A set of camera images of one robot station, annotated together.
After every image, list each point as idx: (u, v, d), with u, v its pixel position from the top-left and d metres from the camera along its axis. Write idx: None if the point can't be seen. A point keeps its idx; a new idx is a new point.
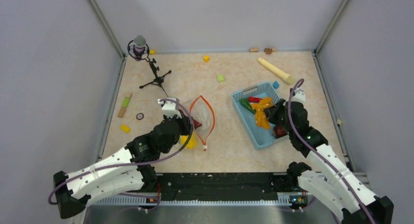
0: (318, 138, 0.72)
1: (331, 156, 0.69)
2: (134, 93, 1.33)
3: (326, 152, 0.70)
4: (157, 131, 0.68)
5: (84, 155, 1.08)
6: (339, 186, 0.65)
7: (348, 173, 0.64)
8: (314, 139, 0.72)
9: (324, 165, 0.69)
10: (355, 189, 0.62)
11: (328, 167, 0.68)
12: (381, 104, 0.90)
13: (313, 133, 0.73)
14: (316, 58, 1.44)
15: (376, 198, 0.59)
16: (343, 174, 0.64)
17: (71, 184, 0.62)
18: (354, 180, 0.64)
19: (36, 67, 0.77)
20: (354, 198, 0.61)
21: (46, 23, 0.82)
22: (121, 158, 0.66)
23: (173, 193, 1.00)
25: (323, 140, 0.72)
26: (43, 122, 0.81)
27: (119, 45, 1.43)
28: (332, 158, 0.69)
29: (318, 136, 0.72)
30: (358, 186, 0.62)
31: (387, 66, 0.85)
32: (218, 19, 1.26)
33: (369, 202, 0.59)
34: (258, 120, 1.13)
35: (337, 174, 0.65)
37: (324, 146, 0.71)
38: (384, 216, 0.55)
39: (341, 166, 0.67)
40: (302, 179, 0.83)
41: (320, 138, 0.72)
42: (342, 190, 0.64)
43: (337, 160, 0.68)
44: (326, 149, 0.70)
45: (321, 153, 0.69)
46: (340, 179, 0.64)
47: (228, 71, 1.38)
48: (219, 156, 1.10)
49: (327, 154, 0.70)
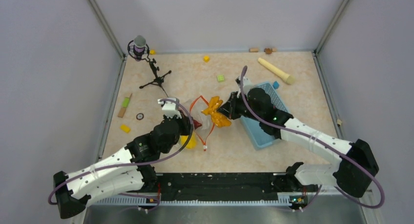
0: (284, 117, 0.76)
1: (301, 126, 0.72)
2: (134, 93, 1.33)
3: (294, 124, 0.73)
4: (157, 131, 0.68)
5: (84, 155, 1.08)
6: (318, 148, 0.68)
7: (320, 133, 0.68)
8: (280, 119, 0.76)
9: (296, 135, 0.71)
10: (331, 144, 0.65)
11: (300, 135, 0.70)
12: (381, 104, 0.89)
13: (279, 114, 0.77)
14: (316, 58, 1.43)
15: (351, 144, 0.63)
16: (316, 136, 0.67)
17: (71, 184, 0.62)
18: (327, 137, 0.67)
19: (35, 68, 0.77)
20: (333, 153, 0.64)
21: (46, 23, 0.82)
22: (121, 158, 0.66)
23: (173, 193, 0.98)
25: (289, 116, 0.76)
26: (43, 122, 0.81)
27: (119, 45, 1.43)
28: (301, 127, 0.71)
29: (283, 115, 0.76)
30: (333, 140, 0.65)
31: (387, 66, 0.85)
32: (218, 20, 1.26)
33: (347, 150, 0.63)
34: (218, 122, 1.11)
35: (310, 139, 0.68)
37: (291, 120, 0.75)
38: (366, 157, 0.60)
39: (311, 130, 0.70)
40: (300, 174, 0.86)
41: (285, 116, 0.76)
42: (322, 150, 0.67)
43: (306, 127, 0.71)
44: (293, 122, 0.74)
45: (291, 127, 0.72)
46: (315, 142, 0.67)
47: (228, 71, 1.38)
48: (219, 156, 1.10)
49: (296, 125, 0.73)
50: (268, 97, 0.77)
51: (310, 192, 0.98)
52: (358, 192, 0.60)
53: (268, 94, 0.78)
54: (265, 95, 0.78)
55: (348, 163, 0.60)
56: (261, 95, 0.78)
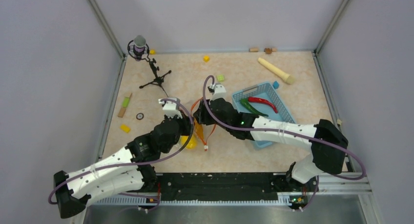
0: (250, 119, 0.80)
1: (267, 122, 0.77)
2: (134, 93, 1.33)
3: (261, 123, 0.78)
4: (157, 131, 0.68)
5: (84, 155, 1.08)
6: (289, 138, 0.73)
7: (286, 124, 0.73)
8: (248, 121, 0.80)
9: (266, 133, 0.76)
10: (298, 131, 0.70)
11: (269, 132, 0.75)
12: (382, 104, 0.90)
13: (245, 117, 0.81)
14: (316, 58, 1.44)
15: (316, 126, 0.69)
16: (283, 128, 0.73)
17: (71, 184, 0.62)
18: (293, 126, 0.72)
19: (35, 67, 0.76)
20: (303, 139, 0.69)
21: (46, 23, 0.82)
22: (122, 158, 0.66)
23: (173, 193, 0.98)
25: (255, 116, 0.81)
26: (43, 122, 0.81)
27: (119, 45, 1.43)
28: (269, 123, 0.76)
29: (249, 117, 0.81)
30: (299, 127, 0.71)
31: (387, 66, 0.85)
32: (218, 19, 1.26)
33: (314, 133, 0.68)
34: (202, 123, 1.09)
35: (279, 132, 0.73)
37: (258, 119, 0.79)
38: (333, 133, 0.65)
39: (277, 123, 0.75)
40: (296, 176, 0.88)
41: (251, 118, 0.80)
42: (292, 139, 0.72)
43: (273, 122, 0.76)
44: (259, 121, 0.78)
45: (259, 126, 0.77)
46: (284, 134, 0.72)
47: (228, 71, 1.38)
48: (219, 156, 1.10)
49: (263, 123, 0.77)
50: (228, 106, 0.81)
51: (311, 192, 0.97)
52: (336, 169, 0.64)
53: (228, 102, 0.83)
54: (225, 103, 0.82)
55: (318, 145, 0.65)
56: (221, 104, 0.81)
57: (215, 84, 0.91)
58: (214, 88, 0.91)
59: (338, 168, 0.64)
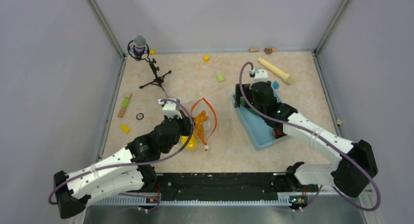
0: (287, 111, 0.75)
1: (304, 121, 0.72)
2: (134, 93, 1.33)
3: (298, 119, 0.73)
4: (157, 131, 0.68)
5: (84, 155, 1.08)
6: (320, 145, 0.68)
7: (322, 130, 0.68)
8: (284, 112, 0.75)
9: (299, 131, 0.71)
10: (333, 142, 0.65)
11: (303, 131, 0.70)
12: (382, 104, 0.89)
13: (282, 108, 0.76)
14: (316, 58, 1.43)
15: (353, 144, 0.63)
16: (318, 132, 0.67)
17: (71, 184, 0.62)
18: (329, 135, 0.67)
19: (35, 68, 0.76)
20: (334, 151, 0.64)
21: (46, 24, 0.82)
22: (122, 158, 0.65)
23: (173, 193, 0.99)
25: (293, 110, 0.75)
26: (42, 122, 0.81)
27: (119, 45, 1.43)
28: (304, 123, 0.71)
29: (286, 109, 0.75)
30: (335, 138, 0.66)
31: (387, 66, 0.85)
32: (218, 20, 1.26)
33: (348, 150, 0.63)
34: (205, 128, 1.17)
35: (313, 135, 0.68)
37: (295, 114, 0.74)
38: (367, 159, 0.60)
39: (313, 126, 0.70)
40: (299, 173, 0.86)
41: (289, 111, 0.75)
42: (323, 147, 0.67)
43: (310, 123, 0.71)
44: (297, 116, 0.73)
45: (295, 122, 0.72)
46: (316, 138, 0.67)
47: (228, 71, 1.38)
48: (219, 156, 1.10)
49: (299, 120, 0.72)
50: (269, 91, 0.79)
51: (310, 192, 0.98)
52: (354, 192, 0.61)
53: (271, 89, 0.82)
54: (268, 88, 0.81)
55: (347, 162, 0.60)
56: (264, 88, 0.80)
57: (255, 70, 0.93)
58: (254, 73, 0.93)
59: (356, 192, 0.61)
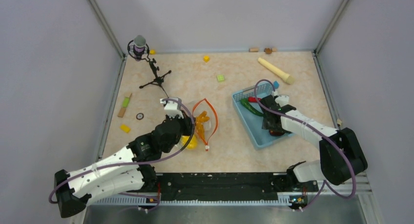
0: (287, 109, 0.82)
1: (299, 115, 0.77)
2: (134, 93, 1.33)
3: (294, 113, 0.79)
4: (159, 131, 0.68)
5: (84, 155, 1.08)
6: (308, 133, 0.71)
7: (312, 120, 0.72)
8: (285, 110, 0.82)
9: (292, 122, 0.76)
10: (319, 129, 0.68)
11: (294, 121, 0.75)
12: (381, 104, 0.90)
13: (283, 106, 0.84)
14: (316, 58, 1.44)
15: (337, 131, 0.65)
16: (307, 121, 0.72)
17: (72, 182, 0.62)
18: (318, 124, 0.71)
19: (35, 67, 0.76)
20: (318, 135, 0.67)
21: (47, 23, 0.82)
22: (124, 158, 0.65)
23: (173, 192, 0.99)
25: (292, 108, 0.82)
26: (42, 122, 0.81)
27: (119, 45, 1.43)
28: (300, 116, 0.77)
29: (287, 107, 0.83)
30: (322, 126, 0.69)
31: (387, 67, 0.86)
32: (218, 20, 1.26)
33: (331, 134, 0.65)
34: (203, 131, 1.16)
35: (302, 124, 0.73)
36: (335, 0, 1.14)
37: (293, 111, 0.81)
38: (351, 148, 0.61)
39: (306, 118, 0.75)
40: (296, 171, 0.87)
41: (288, 108, 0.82)
42: (310, 134, 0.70)
43: (303, 116, 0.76)
44: (294, 112, 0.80)
45: (290, 115, 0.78)
46: (304, 126, 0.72)
47: (228, 71, 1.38)
48: (219, 156, 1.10)
49: (295, 114, 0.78)
50: (270, 97, 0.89)
51: (310, 192, 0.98)
52: (335, 178, 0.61)
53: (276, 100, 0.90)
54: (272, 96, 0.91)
55: (326, 143, 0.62)
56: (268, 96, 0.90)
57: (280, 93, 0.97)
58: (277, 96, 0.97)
59: (337, 179, 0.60)
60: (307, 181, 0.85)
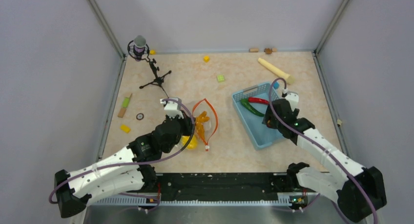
0: (305, 125, 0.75)
1: (319, 137, 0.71)
2: (134, 93, 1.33)
3: (313, 134, 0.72)
4: (159, 131, 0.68)
5: (84, 155, 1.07)
6: (329, 163, 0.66)
7: (335, 149, 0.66)
8: (302, 125, 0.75)
9: (312, 145, 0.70)
10: (343, 163, 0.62)
11: (315, 146, 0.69)
12: (382, 104, 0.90)
13: (300, 120, 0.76)
14: (316, 58, 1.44)
15: (363, 169, 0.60)
16: (330, 151, 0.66)
17: (72, 182, 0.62)
18: (341, 155, 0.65)
19: (36, 68, 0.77)
20: (342, 172, 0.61)
21: (47, 24, 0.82)
22: (124, 158, 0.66)
23: (173, 193, 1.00)
25: (310, 125, 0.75)
26: (43, 122, 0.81)
27: (119, 45, 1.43)
28: (320, 139, 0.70)
29: (304, 122, 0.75)
30: (346, 159, 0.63)
31: (387, 67, 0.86)
32: (218, 20, 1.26)
33: (357, 173, 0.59)
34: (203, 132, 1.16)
35: (324, 152, 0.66)
36: (335, 0, 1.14)
37: (312, 129, 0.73)
38: (375, 188, 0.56)
39: (327, 144, 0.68)
40: (300, 176, 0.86)
41: (306, 125, 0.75)
42: (332, 166, 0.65)
43: (324, 140, 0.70)
44: (312, 132, 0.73)
45: (309, 136, 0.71)
46: (327, 156, 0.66)
47: (228, 71, 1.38)
48: (219, 156, 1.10)
49: (315, 136, 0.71)
50: (287, 103, 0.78)
51: (310, 192, 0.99)
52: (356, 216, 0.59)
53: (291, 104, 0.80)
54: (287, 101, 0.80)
55: (353, 185, 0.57)
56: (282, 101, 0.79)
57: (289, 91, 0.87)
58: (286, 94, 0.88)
59: (358, 217, 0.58)
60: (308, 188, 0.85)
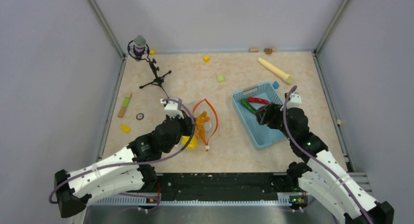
0: (318, 145, 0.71)
1: (332, 162, 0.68)
2: (134, 93, 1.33)
3: (326, 158, 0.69)
4: (159, 131, 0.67)
5: (84, 155, 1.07)
6: (341, 192, 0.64)
7: (349, 178, 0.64)
8: (314, 146, 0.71)
9: (324, 171, 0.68)
10: (356, 195, 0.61)
11: (328, 173, 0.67)
12: (382, 104, 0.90)
13: (314, 139, 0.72)
14: (316, 58, 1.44)
15: (377, 203, 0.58)
16: (344, 180, 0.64)
17: (72, 182, 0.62)
18: (355, 186, 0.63)
19: (36, 67, 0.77)
20: (354, 204, 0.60)
21: (47, 23, 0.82)
22: (124, 158, 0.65)
23: (173, 193, 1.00)
25: (324, 147, 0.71)
26: (43, 122, 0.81)
27: (119, 45, 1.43)
28: (333, 164, 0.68)
29: (318, 143, 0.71)
30: (359, 191, 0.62)
31: (387, 66, 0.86)
32: (218, 19, 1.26)
33: (370, 207, 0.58)
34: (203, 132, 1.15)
35: (338, 181, 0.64)
36: (335, 0, 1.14)
37: (325, 152, 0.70)
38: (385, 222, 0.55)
39: (341, 171, 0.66)
40: (302, 181, 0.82)
41: (320, 146, 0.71)
42: (344, 196, 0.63)
43: (338, 166, 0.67)
44: (326, 154, 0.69)
45: (322, 161, 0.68)
46: (341, 185, 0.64)
47: (228, 71, 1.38)
48: (219, 156, 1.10)
49: (327, 160, 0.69)
50: (304, 120, 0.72)
51: None
52: None
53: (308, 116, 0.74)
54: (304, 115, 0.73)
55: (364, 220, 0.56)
56: (300, 116, 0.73)
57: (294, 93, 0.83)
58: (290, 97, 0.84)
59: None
60: (307, 191, 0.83)
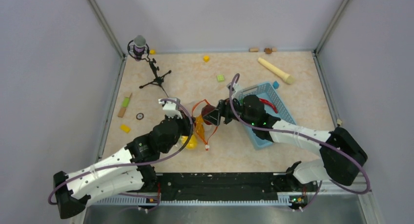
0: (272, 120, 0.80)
1: (287, 125, 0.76)
2: (134, 93, 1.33)
3: (281, 125, 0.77)
4: (157, 131, 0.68)
5: (83, 155, 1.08)
6: (302, 142, 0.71)
7: (302, 128, 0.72)
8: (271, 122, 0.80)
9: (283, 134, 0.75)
10: (312, 135, 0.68)
11: (286, 133, 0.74)
12: (382, 103, 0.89)
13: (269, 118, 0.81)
14: (316, 58, 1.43)
15: (331, 132, 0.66)
16: (298, 131, 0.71)
17: (71, 184, 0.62)
18: (309, 130, 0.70)
19: (36, 69, 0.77)
20: (314, 142, 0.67)
21: (47, 24, 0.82)
22: (122, 158, 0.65)
23: (173, 192, 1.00)
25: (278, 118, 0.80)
26: (42, 123, 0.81)
27: (119, 45, 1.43)
28: (288, 126, 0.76)
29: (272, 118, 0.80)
30: (314, 131, 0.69)
31: (387, 66, 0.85)
32: (218, 19, 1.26)
33: (326, 138, 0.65)
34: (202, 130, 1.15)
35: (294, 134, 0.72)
36: None
37: (279, 122, 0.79)
38: (348, 145, 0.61)
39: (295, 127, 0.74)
40: (297, 174, 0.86)
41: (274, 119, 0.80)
42: (306, 143, 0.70)
43: (292, 125, 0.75)
44: (279, 122, 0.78)
45: (278, 128, 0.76)
46: (298, 136, 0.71)
47: (228, 71, 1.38)
48: (219, 156, 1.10)
49: (282, 126, 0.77)
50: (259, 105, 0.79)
51: (310, 192, 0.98)
52: (344, 179, 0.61)
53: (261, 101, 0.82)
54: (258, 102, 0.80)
55: (327, 149, 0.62)
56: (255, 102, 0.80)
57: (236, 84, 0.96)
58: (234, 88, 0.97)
59: (347, 180, 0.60)
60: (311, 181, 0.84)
